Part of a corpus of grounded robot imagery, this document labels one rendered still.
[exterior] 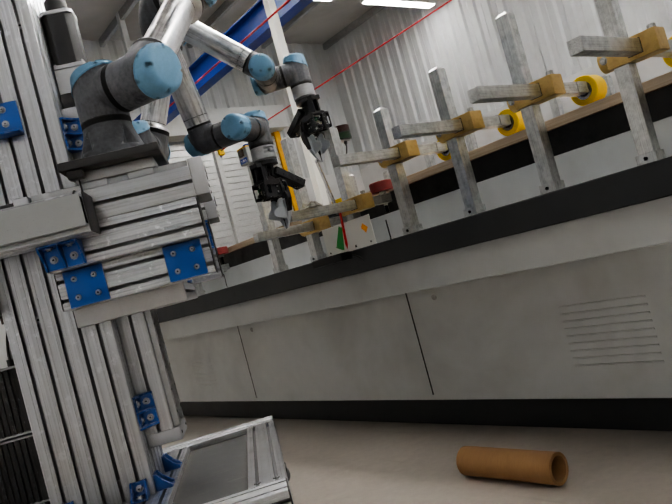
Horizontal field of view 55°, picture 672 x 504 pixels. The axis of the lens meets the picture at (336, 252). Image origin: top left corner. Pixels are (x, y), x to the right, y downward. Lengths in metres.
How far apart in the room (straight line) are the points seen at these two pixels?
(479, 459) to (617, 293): 0.58
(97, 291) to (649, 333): 1.40
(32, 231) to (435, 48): 10.29
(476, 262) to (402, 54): 10.18
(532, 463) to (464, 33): 9.66
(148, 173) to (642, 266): 1.26
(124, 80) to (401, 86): 10.52
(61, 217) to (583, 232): 1.19
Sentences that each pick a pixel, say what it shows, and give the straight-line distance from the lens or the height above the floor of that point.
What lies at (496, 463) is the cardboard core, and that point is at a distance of 1.82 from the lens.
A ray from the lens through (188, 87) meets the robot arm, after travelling 1.96.
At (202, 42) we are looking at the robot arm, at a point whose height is 1.44.
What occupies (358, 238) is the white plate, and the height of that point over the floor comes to 0.73.
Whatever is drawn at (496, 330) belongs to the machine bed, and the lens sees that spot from 2.16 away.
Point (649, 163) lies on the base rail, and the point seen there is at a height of 0.70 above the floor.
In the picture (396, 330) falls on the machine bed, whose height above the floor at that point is 0.37.
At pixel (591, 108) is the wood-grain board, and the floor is 0.89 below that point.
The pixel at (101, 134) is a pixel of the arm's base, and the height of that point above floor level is 1.09.
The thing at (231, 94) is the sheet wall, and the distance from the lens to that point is 11.71.
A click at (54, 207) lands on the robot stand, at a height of 0.93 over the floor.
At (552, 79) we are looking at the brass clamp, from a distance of 1.67.
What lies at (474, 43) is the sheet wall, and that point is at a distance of 10.93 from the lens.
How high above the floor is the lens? 0.66
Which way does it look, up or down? 1 degrees up
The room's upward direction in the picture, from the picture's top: 15 degrees counter-clockwise
